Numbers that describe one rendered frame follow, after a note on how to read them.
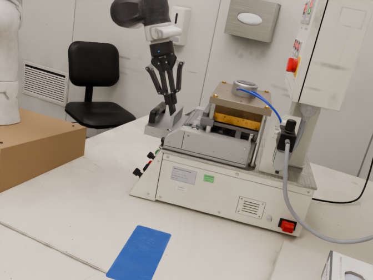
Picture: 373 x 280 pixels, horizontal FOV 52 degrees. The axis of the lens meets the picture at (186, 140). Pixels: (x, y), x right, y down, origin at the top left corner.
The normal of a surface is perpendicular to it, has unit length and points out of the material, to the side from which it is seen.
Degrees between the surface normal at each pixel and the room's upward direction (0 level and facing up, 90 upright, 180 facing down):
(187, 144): 90
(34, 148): 90
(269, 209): 90
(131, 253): 0
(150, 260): 0
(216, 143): 90
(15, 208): 0
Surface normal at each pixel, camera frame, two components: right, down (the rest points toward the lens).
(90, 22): -0.39, 0.24
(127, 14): -0.08, 0.26
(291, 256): 0.18, -0.93
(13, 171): 0.91, 0.29
